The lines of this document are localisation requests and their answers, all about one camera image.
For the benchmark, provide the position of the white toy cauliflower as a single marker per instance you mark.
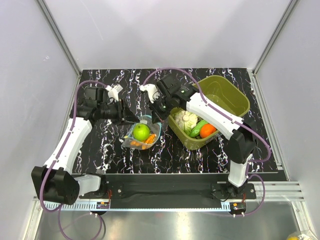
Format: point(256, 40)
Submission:
point(186, 120)

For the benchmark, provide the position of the olive green plastic bin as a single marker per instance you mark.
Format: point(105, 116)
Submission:
point(225, 104)

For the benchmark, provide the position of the orange toy carrot pieces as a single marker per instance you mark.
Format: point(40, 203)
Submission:
point(145, 144)

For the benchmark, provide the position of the green toy apple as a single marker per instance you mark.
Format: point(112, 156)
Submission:
point(141, 132)

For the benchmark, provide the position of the yellow object at corner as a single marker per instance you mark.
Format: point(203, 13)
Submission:
point(301, 236)

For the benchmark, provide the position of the clear zip top bag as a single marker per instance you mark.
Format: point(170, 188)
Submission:
point(154, 128)

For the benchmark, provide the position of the orange toy fruit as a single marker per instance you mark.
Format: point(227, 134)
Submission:
point(206, 130)

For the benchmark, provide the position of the aluminium frame rail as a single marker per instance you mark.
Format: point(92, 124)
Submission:
point(266, 193)

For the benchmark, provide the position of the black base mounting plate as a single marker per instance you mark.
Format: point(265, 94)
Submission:
point(166, 191)

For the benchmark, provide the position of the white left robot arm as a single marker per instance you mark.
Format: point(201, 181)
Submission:
point(53, 182)

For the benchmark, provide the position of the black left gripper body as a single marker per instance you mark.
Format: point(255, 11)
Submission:
point(117, 115)

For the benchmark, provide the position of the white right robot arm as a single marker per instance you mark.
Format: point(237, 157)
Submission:
point(169, 93)

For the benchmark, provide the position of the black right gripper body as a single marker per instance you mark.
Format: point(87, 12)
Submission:
point(163, 107)

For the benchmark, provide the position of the green toy cucumber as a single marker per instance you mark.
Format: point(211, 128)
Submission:
point(196, 130)

